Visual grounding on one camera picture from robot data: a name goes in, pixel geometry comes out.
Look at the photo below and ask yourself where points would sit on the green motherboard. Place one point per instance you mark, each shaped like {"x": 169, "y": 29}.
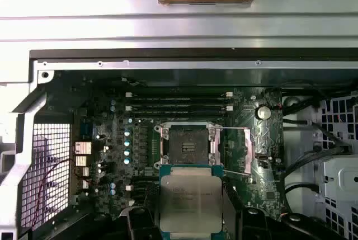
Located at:
{"x": 240, "y": 105}

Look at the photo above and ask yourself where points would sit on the metal socket cover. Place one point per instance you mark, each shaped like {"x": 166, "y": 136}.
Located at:
{"x": 248, "y": 150}

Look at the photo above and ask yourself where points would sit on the black grey PC case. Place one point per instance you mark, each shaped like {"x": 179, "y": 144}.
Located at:
{"x": 167, "y": 65}

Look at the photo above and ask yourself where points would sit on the silver coin battery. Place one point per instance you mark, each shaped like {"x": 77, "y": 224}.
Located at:
{"x": 263, "y": 112}

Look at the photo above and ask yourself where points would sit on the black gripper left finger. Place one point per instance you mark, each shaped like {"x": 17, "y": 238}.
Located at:
{"x": 142, "y": 226}

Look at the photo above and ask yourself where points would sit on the RAM slot white clips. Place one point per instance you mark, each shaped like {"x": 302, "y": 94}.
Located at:
{"x": 179, "y": 108}
{"x": 145, "y": 187}
{"x": 179, "y": 94}

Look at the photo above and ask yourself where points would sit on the silver metal drive cage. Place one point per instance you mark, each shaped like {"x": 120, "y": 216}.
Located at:
{"x": 344, "y": 173}

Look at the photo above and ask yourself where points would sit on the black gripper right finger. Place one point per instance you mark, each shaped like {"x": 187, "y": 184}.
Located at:
{"x": 251, "y": 226}

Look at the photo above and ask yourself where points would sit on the CPU socket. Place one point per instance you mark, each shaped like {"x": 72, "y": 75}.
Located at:
{"x": 187, "y": 145}

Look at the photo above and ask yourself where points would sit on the silver green CPU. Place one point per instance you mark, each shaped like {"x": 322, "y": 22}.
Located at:
{"x": 190, "y": 195}

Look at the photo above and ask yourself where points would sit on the silver rear port block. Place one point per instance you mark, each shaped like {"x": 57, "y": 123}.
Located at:
{"x": 83, "y": 147}
{"x": 81, "y": 160}
{"x": 82, "y": 172}
{"x": 85, "y": 184}

